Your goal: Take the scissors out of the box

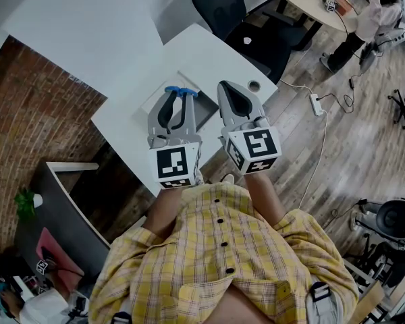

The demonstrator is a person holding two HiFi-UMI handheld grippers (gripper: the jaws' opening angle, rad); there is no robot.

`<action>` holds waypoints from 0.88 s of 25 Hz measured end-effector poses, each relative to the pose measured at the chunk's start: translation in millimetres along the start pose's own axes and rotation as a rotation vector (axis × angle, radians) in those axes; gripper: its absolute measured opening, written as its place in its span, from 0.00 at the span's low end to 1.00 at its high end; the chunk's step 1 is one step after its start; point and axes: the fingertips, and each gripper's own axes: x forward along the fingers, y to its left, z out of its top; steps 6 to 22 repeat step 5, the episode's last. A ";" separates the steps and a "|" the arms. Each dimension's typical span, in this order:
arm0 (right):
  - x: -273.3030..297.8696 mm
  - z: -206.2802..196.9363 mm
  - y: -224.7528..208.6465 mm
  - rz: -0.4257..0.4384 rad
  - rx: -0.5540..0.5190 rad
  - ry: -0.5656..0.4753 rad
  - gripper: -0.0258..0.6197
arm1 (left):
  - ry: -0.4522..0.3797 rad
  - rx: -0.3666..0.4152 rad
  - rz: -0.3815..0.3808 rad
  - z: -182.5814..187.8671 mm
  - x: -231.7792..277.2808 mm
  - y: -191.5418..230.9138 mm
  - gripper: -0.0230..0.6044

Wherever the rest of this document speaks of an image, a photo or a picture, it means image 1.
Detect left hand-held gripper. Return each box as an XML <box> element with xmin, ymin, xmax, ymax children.
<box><xmin>146</xmin><ymin>90</ymin><xmax>203</xmax><ymax>190</ymax></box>

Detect black strap buckle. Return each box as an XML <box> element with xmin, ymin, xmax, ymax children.
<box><xmin>110</xmin><ymin>310</ymin><xmax>133</xmax><ymax>324</ymax></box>
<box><xmin>308</xmin><ymin>281</ymin><xmax>332</xmax><ymax>304</ymax></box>

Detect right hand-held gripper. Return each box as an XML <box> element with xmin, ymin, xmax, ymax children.
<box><xmin>217</xmin><ymin>80</ymin><xmax>283</xmax><ymax>176</ymax></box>

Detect black equipment on stand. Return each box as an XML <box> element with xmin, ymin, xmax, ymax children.
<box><xmin>349</xmin><ymin>196</ymin><xmax>405</xmax><ymax>290</ymax></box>

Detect person's right forearm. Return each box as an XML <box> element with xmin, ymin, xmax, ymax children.
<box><xmin>244</xmin><ymin>172</ymin><xmax>290</xmax><ymax>230</ymax></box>

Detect dark grey cabinet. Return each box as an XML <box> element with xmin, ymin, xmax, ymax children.
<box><xmin>15</xmin><ymin>160</ymin><xmax>111</xmax><ymax>283</ymax></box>

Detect person's left forearm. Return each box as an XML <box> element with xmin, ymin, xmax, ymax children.
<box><xmin>142</xmin><ymin>186</ymin><xmax>185</xmax><ymax>240</ymax></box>

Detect orange box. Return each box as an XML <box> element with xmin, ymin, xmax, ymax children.
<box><xmin>336</xmin><ymin>0</ymin><xmax>354</xmax><ymax>16</ymax></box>

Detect green plant in white pot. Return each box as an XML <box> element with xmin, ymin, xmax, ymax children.
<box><xmin>13</xmin><ymin>186</ymin><xmax>44</xmax><ymax>221</ymax></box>

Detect wooden board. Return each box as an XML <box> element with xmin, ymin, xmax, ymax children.
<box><xmin>346</xmin><ymin>279</ymin><xmax>386</xmax><ymax>324</ymax></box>

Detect blue-handled scissors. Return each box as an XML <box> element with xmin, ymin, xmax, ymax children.
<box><xmin>164</xmin><ymin>85</ymin><xmax>199</xmax><ymax>99</ymax></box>

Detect black power cable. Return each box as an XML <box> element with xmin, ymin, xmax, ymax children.
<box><xmin>318</xmin><ymin>73</ymin><xmax>365</xmax><ymax>115</ymax></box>

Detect black mesh office chair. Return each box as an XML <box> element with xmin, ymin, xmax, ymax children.
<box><xmin>190</xmin><ymin>0</ymin><xmax>314</xmax><ymax>86</ymax></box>

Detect yellow plaid shirt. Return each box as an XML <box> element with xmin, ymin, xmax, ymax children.
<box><xmin>87</xmin><ymin>180</ymin><xmax>360</xmax><ymax>324</ymax></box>

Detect white power strip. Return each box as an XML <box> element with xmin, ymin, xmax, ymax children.
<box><xmin>308</xmin><ymin>92</ymin><xmax>325</xmax><ymax>117</ymax></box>

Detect white grey chair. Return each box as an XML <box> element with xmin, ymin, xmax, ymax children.
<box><xmin>359</xmin><ymin>25</ymin><xmax>405</xmax><ymax>73</ymax></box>

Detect white power cable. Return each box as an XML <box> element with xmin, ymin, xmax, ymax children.
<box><xmin>279</xmin><ymin>78</ymin><xmax>329</xmax><ymax>211</ymax></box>

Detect pink chair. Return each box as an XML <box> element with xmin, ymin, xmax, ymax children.
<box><xmin>35</xmin><ymin>227</ymin><xmax>86</xmax><ymax>293</ymax></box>

